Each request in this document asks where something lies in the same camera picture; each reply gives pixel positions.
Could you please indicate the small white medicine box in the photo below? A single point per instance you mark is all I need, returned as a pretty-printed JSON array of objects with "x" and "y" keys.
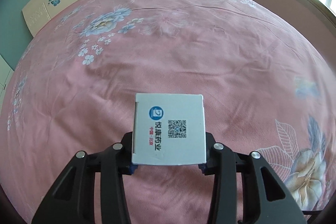
[{"x": 169, "y": 130}]

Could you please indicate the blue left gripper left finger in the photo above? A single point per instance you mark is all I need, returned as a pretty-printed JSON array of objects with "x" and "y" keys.
[{"x": 132, "y": 168}]

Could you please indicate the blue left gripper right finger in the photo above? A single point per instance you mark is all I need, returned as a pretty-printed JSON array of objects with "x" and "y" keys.
[{"x": 202, "y": 167}]

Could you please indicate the white wardrobe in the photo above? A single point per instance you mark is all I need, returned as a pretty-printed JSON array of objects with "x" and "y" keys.
[{"x": 5, "y": 75}]

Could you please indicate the pink floral bed sheet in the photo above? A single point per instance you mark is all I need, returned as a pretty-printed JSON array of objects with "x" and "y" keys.
[{"x": 265, "y": 88}]

